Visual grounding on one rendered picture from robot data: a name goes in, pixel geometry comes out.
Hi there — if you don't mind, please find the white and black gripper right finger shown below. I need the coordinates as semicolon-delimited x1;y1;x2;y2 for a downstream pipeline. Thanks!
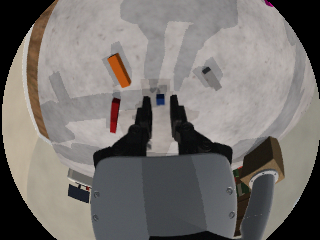
170;95;233;165

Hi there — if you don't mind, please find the red rod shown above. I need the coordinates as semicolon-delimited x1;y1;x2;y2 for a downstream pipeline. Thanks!
110;98;121;133

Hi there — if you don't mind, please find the orange rod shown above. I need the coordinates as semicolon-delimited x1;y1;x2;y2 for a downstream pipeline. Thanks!
107;53;131;88

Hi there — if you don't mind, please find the small blue block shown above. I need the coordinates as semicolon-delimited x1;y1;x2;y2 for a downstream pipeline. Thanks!
156;94;165;105

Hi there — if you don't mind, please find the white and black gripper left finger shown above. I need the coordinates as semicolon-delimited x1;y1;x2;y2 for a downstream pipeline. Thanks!
93;96;153;168

